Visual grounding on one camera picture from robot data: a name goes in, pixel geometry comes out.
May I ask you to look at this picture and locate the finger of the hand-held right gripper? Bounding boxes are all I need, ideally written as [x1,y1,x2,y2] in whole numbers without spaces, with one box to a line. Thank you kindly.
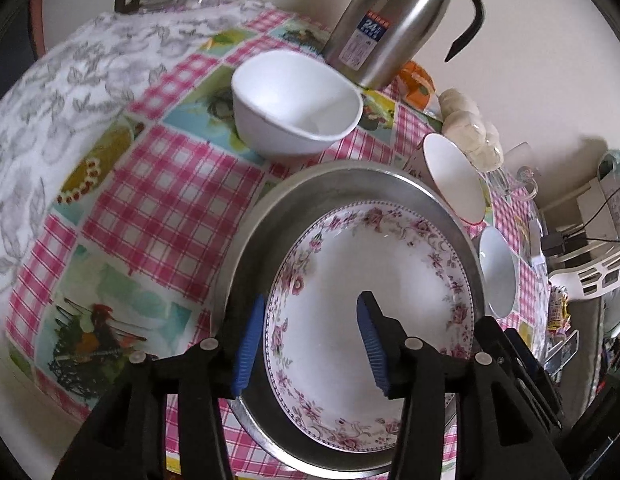
[504,329,563,431]
[474,316,508,361]

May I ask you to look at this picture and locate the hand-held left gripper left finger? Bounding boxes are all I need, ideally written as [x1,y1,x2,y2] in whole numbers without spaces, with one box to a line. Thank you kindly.
[52,294,267,480]

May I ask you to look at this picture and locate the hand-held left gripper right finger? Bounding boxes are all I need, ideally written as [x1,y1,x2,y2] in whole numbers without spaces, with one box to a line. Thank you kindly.
[356,291,573,480]

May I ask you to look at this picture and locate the small white bowl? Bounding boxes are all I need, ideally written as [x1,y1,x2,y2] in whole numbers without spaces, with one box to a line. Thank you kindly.
[477,226,519,320]

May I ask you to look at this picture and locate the pink floral round plate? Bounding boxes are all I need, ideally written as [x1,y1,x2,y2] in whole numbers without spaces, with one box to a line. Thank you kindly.
[264,201,476,453]

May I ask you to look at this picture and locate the stainless steel round plate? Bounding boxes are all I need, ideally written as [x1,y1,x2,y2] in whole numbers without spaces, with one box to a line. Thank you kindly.
[224,162,488,478]

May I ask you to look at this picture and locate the strawberry print bowl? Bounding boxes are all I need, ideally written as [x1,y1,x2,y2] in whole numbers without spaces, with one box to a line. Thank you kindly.
[409,132,485,225]

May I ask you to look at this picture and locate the white square bowl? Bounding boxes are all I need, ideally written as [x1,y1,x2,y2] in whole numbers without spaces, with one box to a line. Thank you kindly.
[231,50,365,161]

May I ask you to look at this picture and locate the small white box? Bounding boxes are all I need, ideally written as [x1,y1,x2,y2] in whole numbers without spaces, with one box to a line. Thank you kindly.
[522,210,546,267]

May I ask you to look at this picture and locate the white plastic basket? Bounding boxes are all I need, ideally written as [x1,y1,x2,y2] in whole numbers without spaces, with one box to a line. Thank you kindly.
[547,242,620,306]

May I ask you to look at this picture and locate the black power adapter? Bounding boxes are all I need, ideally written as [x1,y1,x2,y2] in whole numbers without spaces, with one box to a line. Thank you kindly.
[542,232,588,261]

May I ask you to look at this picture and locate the clear glass mug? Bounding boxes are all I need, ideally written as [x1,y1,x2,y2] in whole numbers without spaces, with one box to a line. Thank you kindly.
[484,142,539,203]

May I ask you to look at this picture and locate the pink checked tablecloth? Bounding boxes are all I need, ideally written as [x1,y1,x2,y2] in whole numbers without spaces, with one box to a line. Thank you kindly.
[5,7,553,480]

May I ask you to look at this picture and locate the bag of steamed buns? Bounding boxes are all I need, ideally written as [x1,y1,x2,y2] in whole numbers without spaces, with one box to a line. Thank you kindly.
[437,88,505,171]

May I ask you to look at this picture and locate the orange snack packet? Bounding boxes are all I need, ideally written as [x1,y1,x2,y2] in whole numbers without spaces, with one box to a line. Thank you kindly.
[397,61,438,111]

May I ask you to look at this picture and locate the stainless steel thermos jug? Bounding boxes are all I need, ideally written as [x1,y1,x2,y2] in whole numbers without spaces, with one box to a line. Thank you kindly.
[321,0,485,91]

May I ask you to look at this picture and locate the grey floral cloth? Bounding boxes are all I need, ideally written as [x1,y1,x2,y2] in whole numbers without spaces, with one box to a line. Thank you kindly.
[0,0,281,311]

